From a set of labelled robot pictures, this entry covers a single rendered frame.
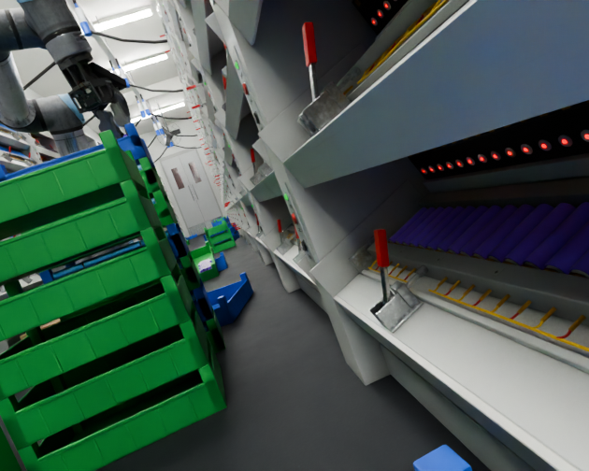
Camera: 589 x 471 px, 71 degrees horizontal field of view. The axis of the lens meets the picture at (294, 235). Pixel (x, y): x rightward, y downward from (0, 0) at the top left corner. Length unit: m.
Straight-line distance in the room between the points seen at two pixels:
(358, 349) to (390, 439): 0.14
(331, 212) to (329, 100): 0.22
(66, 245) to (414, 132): 0.57
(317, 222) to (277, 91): 0.18
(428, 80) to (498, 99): 0.03
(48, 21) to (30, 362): 0.74
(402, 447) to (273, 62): 0.49
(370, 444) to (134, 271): 0.42
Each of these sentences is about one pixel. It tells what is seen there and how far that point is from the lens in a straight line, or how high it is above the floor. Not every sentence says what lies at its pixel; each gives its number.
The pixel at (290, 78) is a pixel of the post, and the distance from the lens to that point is 0.59.
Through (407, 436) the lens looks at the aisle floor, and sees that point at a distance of 0.52.
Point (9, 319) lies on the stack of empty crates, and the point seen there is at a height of 0.27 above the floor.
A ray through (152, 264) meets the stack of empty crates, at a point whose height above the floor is 0.26.
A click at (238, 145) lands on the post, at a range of 1.27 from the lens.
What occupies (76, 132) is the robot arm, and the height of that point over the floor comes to 0.78.
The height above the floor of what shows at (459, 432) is 0.01.
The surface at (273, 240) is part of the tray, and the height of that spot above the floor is 0.17.
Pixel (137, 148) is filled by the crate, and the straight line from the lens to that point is 1.01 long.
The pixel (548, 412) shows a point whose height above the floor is 0.15.
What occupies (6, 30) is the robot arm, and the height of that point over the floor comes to 0.88.
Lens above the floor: 0.30
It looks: 6 degrees down
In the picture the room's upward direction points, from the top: 21 degrees counter-clockwise
